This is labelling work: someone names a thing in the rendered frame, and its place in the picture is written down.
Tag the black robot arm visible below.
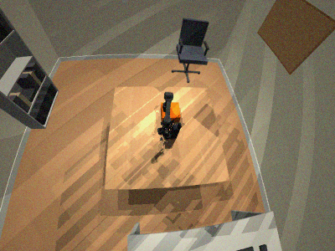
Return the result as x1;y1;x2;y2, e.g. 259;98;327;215
157;92;173;136

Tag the black post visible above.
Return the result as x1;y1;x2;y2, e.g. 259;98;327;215
171;122;182;140

